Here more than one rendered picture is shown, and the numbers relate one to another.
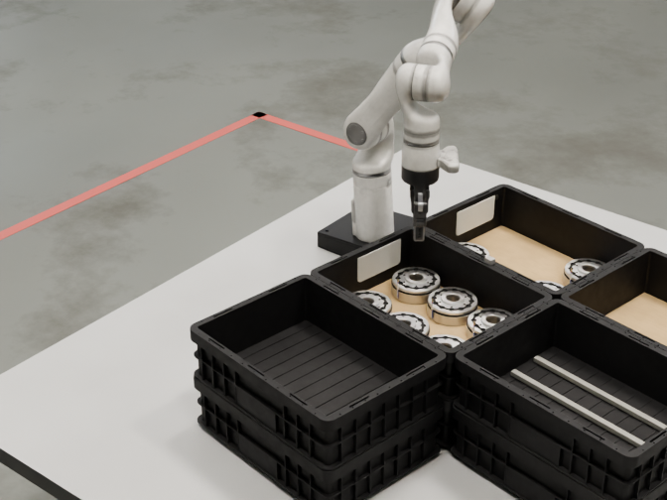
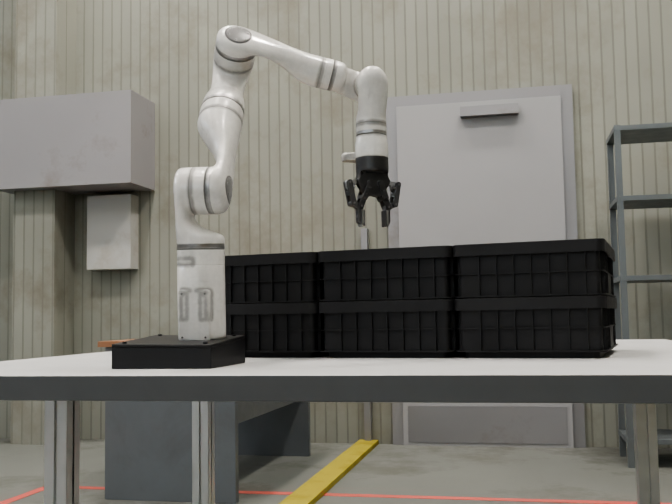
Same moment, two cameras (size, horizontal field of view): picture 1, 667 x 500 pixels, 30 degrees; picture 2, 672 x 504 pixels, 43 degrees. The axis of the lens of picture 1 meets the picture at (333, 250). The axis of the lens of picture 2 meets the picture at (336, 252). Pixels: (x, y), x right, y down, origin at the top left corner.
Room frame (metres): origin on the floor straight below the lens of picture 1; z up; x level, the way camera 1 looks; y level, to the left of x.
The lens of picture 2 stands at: (3.15, 1.48, 0.79)
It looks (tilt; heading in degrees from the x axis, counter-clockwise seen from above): 4 degrees up; 243
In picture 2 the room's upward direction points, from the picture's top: 1 degrees counter-clockwise
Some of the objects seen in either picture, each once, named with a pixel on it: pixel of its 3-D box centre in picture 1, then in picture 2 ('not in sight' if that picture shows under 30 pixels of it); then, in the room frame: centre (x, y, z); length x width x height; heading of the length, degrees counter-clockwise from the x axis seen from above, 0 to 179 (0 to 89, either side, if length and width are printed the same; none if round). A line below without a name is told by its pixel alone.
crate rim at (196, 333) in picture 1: (316, 345); (539, 254); (1.91, 0.03, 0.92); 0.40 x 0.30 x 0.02; 42
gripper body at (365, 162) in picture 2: (420, 182); (372, 176); (2.21, -0.17, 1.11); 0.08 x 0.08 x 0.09
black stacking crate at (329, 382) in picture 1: (316, 368); (539, 277); (1.91, 0.03, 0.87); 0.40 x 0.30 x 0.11; 42
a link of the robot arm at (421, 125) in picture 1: (417, 102); (371, 101); (2.21, -0.16, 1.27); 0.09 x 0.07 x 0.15; 71
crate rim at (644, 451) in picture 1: (590, 376); not in sight; (1.81, -0.46, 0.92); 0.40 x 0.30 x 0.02; 42
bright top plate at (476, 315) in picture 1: (492, 322); not in sight; (2.08, -0.32, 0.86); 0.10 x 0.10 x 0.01
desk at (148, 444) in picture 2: not in sight; (220, 405); (1.71, -2.67, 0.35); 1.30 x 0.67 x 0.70; 50
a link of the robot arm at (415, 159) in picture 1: (430, 149); (367, 146); (2.21, -0.19, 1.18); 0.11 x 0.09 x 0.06; 88
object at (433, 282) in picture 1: (416, 280); not in sight; (2.24, -0.17, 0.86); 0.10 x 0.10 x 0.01
